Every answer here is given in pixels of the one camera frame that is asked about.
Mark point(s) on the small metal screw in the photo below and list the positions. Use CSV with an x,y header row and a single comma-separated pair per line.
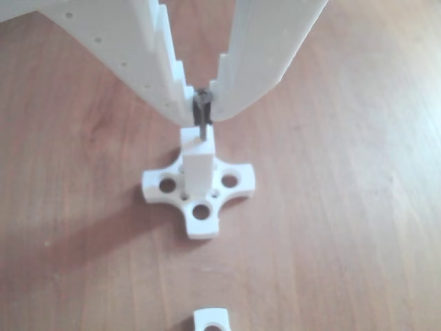
x,y
203,132

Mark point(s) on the white cross-base post stand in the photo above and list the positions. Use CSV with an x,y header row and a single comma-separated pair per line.
x,y
198,165
210,317

